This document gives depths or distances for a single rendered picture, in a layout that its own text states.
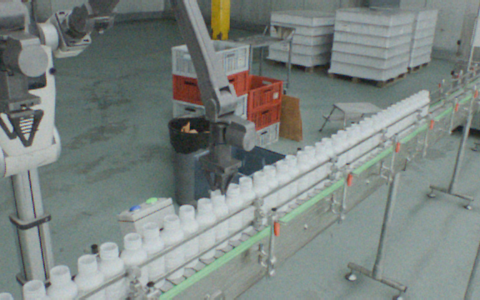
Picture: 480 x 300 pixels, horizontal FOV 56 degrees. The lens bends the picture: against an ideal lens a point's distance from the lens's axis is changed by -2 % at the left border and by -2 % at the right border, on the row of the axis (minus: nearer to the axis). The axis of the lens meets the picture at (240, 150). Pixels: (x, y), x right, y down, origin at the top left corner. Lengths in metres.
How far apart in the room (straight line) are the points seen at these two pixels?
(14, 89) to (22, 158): 0.59
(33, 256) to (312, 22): 7.31
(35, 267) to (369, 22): 6.87
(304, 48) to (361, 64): 1.19
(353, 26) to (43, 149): 6.87
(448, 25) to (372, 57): 4.00
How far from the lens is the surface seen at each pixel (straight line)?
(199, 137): 3.26
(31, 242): 1.70
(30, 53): 0.89
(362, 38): 7.94
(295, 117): 4.90
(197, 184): 2.09
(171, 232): 1.14
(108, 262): 1.05
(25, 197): 1.63
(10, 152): 1.50
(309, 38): 8.52
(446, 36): 11.62
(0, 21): 0.94
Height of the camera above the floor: 1.74
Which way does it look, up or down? 22 degrees down
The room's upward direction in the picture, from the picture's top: 2 degrees clockwise
